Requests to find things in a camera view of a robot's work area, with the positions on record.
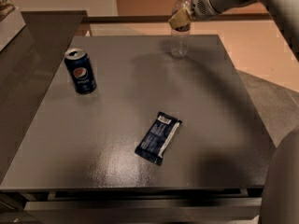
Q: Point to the blue rxbar wrapper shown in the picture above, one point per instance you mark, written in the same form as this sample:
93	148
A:
158	137

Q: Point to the clear plastic water bottle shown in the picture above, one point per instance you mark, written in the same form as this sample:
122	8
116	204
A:
180	36

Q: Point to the blue pepsi can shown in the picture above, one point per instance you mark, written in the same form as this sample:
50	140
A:
80	69

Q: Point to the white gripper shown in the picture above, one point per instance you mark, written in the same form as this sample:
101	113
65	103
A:
202	4

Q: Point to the white box with snacks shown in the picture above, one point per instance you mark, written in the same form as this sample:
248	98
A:
11	22

